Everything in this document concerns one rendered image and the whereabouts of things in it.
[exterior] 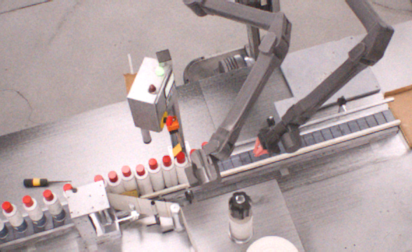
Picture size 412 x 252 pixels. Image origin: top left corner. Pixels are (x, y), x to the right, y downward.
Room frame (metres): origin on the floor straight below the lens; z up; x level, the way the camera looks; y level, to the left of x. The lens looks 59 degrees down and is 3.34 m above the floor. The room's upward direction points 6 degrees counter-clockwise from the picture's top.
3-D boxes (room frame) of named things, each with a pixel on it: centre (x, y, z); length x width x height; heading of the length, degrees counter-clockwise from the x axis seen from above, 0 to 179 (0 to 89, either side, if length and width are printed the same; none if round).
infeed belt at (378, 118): (1.24, 0.04, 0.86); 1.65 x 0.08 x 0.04; 102
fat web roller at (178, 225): (1.03, 0.13, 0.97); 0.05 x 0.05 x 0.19
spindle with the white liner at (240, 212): (0.98, -0.10, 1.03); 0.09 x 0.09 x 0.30
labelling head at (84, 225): (1.06, 0.43, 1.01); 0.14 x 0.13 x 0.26; 102
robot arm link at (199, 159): (1.04, 0.02, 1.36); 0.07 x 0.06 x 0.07; 13
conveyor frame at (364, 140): (1.24, 0.04, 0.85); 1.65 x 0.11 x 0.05; 102
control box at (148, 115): (1.30, 0.16, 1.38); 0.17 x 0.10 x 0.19; 157
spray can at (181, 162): (1.22, 0.10, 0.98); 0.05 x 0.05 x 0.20
